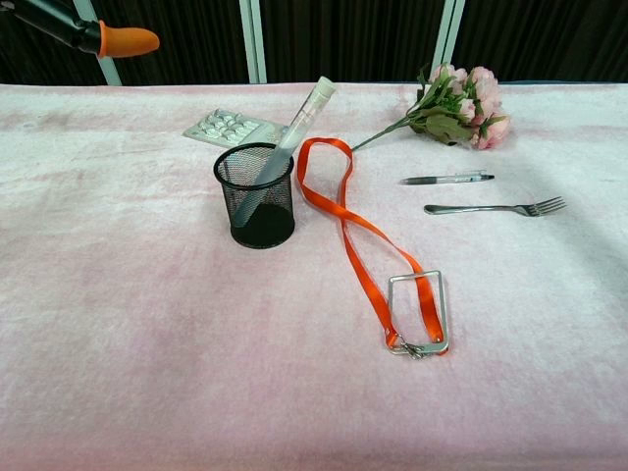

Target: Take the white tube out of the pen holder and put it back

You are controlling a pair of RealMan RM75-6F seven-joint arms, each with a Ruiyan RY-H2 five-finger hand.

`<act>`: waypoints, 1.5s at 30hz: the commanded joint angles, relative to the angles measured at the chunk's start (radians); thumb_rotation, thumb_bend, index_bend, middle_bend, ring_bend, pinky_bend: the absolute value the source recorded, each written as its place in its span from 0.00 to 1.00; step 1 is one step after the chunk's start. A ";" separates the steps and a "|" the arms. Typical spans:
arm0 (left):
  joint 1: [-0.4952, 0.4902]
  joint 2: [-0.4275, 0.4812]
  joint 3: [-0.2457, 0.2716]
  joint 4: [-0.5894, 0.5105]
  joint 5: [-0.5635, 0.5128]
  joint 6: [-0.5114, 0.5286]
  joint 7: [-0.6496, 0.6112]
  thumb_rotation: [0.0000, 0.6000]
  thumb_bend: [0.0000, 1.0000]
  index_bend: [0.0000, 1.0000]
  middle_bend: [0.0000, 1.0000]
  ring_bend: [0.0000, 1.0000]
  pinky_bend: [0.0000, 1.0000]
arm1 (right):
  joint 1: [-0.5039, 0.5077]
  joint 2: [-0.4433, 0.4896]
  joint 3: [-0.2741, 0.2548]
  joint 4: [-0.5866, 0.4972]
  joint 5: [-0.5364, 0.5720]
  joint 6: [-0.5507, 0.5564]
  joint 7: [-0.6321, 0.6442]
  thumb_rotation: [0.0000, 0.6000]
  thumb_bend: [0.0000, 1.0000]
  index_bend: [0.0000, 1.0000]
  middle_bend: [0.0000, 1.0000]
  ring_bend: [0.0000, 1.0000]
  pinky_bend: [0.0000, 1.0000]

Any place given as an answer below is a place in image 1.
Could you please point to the left black robot hand, orange fingertips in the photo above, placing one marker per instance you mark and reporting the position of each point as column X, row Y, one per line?
column 73, row 30

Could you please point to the transparent test tube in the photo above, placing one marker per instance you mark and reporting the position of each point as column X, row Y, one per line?
column 304, row 118

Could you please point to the black mesh pen cup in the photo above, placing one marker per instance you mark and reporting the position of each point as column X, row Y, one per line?
column 267, row 230

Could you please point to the silver pill blister pack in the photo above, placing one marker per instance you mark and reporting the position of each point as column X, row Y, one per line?
column 221, row 127

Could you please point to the black pleated curtain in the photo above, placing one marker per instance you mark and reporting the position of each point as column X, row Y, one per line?
column 353, row 39

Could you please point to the pink plush table cloth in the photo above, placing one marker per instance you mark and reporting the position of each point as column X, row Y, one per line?
column 147, row 343

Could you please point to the pink artificial flower bouquet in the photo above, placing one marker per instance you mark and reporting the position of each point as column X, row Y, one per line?
column 461, row 110

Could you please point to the clear ballpoint pen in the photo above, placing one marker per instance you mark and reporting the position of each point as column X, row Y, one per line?
column 441, row 180

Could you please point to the silver metal fork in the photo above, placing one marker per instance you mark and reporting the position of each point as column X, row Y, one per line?
column 481, row 209

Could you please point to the clear metal-framed badge holder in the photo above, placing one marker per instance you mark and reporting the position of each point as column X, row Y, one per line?
column 444, row 314

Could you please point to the slanted white frame post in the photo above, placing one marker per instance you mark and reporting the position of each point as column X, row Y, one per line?
column 112, row 72

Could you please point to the white double frame post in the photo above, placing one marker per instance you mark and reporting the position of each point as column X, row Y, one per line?
column 252, row 44

